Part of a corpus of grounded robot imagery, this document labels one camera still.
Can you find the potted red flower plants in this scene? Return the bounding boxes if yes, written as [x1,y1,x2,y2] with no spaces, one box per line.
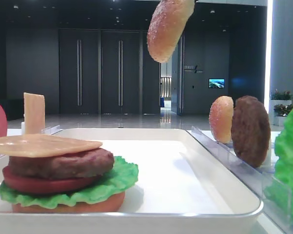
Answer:
[269,89,293,126]

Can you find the white rectangular metal tray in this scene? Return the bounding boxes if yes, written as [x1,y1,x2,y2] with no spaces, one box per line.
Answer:
[0,128,264,234]

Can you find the flat yellow cheese slice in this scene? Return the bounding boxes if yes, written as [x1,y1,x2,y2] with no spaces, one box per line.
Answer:
[0,134,102,158]

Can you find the right long clear acrylic rail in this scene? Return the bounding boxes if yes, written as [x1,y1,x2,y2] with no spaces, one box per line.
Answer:
[190,126,293,234]

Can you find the red tomato slice in burger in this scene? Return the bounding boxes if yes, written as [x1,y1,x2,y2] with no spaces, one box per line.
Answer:
[2,166,101,195]

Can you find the standing brown meat patty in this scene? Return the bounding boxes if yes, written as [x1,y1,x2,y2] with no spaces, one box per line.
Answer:
[231,96,271,168]

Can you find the standing yellow cheese slice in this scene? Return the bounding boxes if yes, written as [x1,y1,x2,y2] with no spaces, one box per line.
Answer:
[23,93,45,134]

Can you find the standing green lettuce leaf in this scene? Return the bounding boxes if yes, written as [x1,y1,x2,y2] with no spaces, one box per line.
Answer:
[264,109,293,220]

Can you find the brown meat patty in burger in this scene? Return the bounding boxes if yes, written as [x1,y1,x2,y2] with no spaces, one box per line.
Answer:
[9,148,114,179]

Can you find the wall mounted small screen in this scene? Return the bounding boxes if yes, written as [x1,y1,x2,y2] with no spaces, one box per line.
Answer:
[209,78,225,89]

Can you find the green lettuce leaf in burger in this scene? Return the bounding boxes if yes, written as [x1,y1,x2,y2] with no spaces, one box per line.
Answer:
[0,156,139,209]

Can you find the bottom bun in burger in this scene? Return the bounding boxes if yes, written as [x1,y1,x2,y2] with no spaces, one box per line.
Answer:
[12,192,125,214]

